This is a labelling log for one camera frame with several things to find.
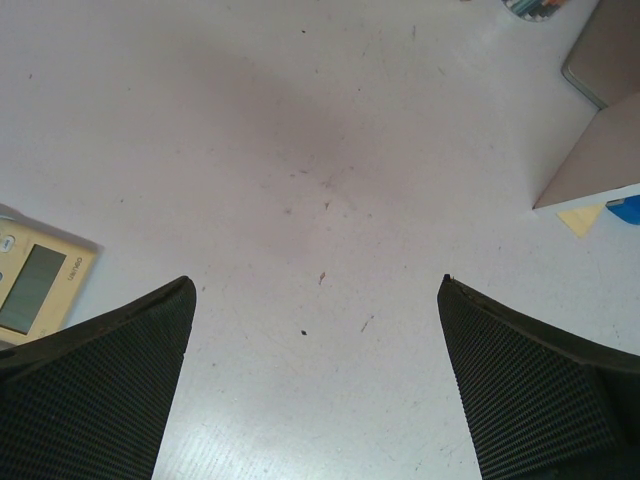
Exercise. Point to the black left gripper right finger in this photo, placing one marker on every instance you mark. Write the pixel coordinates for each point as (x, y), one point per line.
(539, 402)

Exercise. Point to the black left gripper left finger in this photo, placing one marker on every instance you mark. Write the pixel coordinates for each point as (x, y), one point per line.
(92, 401)

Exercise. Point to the yellow sticky note pad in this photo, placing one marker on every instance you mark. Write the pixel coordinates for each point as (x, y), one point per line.
(581, 220)

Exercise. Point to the clear pen cup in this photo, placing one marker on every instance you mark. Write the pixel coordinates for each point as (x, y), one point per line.
(534, 10)

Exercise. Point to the beige digital timer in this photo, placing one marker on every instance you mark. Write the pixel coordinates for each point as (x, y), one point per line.
(43, 273)

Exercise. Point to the blue small cube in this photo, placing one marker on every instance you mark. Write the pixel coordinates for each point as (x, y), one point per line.
(627, 209)

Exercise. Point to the white small shelf stand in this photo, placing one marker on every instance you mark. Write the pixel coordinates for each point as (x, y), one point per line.
(603, 65)

